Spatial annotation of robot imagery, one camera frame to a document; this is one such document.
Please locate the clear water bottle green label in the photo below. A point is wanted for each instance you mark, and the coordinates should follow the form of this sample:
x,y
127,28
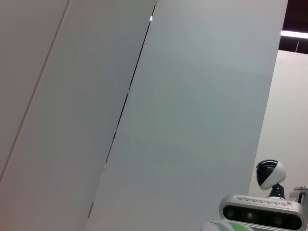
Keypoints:
x,y
226,226

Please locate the white and black robot head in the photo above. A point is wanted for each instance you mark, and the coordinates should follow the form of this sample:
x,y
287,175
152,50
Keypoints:
x,y
274,175

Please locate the ceiling light strip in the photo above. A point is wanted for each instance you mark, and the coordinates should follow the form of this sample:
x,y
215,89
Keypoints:
x,y
294,33

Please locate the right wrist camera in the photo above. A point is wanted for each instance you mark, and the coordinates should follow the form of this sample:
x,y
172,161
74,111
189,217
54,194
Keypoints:
x,y
260,211

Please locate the grey metal bracket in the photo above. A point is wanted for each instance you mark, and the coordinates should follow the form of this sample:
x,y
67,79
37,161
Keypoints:
x,y
300,192

